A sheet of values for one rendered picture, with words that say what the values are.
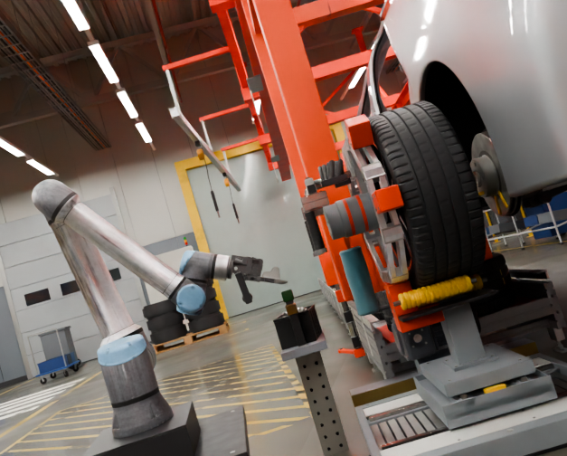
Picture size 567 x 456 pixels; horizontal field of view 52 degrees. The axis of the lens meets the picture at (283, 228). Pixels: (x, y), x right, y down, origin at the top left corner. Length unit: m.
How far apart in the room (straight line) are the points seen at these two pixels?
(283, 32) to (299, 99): 0.32
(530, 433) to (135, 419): 1.17
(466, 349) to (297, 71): 1.42
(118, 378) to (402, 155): 1.11
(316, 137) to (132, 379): 1.37
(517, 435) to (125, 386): 1.17
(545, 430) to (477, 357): 0.38
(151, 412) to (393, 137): 1.14
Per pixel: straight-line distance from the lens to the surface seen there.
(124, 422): 1.87
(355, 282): 2.22
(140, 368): 1.86
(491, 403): 2.04
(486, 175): 2.20
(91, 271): 2.04
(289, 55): 2.75
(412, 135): 1.93
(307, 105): 2.68
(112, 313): 2.04
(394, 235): 1.88
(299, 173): 4.57
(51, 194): 1.95
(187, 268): 2.03
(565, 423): 1.97
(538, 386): 2.08
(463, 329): 2.16
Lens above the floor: 0.73
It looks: 4 degrees up
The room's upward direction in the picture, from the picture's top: 17 degrees counter-clockwise
